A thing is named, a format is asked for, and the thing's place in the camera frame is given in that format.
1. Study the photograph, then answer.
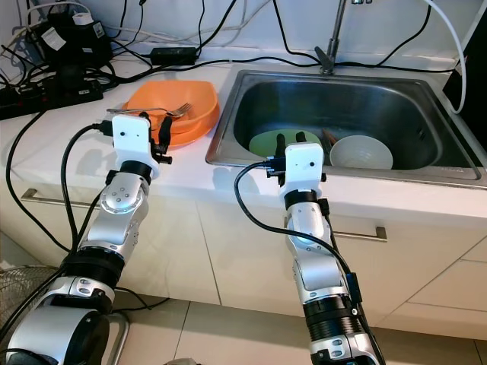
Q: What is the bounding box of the white plate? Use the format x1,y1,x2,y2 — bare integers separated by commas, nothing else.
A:
329,135,395,171

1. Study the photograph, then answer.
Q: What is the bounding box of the thin black cable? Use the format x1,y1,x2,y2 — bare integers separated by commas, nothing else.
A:
335,0,433,71
272,0,322,65
103,55,457,90

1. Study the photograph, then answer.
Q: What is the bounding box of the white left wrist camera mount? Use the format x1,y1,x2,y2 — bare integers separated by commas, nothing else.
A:
112,114,161,180

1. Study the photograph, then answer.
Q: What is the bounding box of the chrome faucet pipe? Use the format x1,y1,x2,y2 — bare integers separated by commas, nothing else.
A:
316,0,352,75

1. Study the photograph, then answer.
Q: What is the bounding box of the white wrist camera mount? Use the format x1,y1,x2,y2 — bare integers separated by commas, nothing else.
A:
112,114,161,180
284,141,327,195

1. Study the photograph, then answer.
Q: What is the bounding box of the orange plastic bowl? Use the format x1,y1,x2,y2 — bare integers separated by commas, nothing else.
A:
122,79,221,150

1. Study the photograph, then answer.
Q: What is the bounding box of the green plate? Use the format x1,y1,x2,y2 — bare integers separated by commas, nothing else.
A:
248,128,325,160

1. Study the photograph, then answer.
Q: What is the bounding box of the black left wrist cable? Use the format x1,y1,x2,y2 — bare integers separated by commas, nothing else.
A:
61,124,115,256

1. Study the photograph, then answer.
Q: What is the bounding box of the wire fan guard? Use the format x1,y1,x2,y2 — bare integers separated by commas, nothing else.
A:
0,265,82,365

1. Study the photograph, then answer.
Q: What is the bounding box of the white water hose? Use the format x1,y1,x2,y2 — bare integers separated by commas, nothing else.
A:
422,0,469,98

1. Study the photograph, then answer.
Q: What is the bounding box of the black charger with white labels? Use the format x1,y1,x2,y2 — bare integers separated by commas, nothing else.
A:
27,11,116,75

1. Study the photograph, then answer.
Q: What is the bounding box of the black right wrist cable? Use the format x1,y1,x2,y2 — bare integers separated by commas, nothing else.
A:
233,159,363,305

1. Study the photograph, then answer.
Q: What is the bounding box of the stainless steel sink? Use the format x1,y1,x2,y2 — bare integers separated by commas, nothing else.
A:
205,68,487,189

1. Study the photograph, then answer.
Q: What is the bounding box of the black power strip cable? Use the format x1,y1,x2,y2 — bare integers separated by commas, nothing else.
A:
4,110,73,256

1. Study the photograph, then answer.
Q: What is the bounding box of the black power strip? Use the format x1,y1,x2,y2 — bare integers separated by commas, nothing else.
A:
0,76,106,122

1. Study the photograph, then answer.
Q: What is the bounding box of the white kitchen cabinet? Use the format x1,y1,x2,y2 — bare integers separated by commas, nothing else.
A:
0,179,487,343

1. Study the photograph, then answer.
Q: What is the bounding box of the black appliance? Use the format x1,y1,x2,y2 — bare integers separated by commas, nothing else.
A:
444,55,487,147

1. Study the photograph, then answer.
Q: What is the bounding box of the silver metal fork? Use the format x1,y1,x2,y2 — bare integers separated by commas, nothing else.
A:
106,102,193,120

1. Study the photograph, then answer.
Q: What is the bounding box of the black power adapter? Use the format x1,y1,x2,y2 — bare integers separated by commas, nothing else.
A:
150,47,199,67

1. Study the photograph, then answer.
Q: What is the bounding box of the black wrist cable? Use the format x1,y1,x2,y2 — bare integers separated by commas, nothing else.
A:
61,124,115,256
233,159,363,305

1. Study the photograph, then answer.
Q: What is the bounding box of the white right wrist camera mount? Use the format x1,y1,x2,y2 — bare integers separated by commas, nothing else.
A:
284,141,327,195

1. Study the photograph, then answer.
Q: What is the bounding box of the black adapter cable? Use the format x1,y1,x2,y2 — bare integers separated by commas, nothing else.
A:
195,0,235,56

